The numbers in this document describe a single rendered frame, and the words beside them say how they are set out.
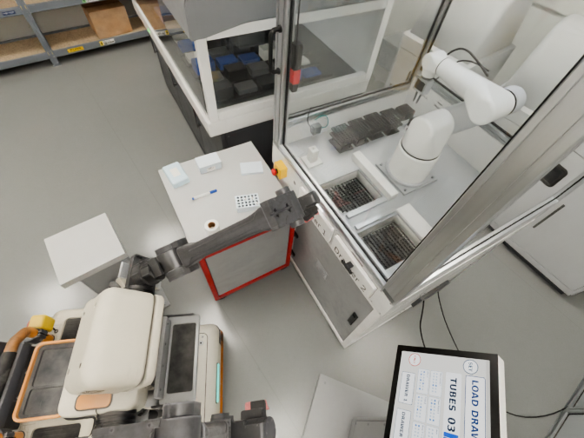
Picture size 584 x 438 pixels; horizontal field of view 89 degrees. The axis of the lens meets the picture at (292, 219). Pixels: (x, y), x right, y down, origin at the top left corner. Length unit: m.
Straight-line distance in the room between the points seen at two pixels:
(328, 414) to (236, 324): 0.77
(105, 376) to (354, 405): 1.57
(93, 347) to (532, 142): 0.93
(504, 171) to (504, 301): 2.12
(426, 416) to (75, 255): 1.53
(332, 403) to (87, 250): 1.55
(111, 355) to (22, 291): 2.01
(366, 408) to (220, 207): 1.43
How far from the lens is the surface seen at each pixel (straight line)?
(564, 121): 0.67
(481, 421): 1.06
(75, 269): 1.67
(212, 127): 1.90
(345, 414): 2.08
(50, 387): 1.35
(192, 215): 1.63
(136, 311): 0.81
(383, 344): 2.24
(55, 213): 3.01
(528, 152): 0.70
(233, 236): 0.78
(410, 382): 1.15
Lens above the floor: 2.07
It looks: 56 degrees down
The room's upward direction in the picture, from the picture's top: 7 degrees clockwise
